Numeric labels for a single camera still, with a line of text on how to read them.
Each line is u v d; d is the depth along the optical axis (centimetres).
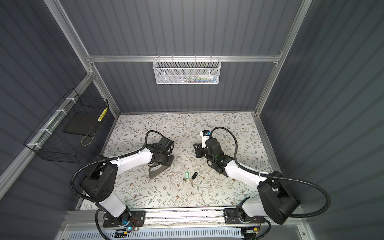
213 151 65
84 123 72
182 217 75
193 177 87
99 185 46
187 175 88
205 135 74
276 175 46
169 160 82
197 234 77
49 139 64
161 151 72
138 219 72
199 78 93
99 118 80
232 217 73
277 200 42
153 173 90
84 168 44
